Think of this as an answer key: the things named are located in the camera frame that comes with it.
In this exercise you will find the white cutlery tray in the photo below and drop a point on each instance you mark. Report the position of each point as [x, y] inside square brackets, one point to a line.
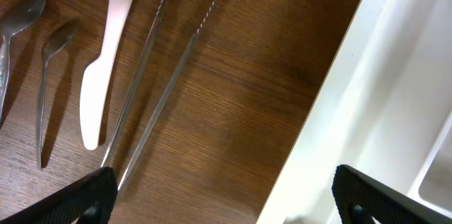
[384, 108]

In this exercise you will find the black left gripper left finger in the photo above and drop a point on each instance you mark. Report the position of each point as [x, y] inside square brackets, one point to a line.
[90, 199]

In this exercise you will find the white plastic knife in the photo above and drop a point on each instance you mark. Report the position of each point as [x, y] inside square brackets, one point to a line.
[97, 75]

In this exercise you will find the large steel spoon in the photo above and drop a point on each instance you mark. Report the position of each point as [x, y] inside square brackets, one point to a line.
[17, 18]

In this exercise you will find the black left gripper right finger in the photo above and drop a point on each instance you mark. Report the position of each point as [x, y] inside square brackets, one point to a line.
[361, 199]

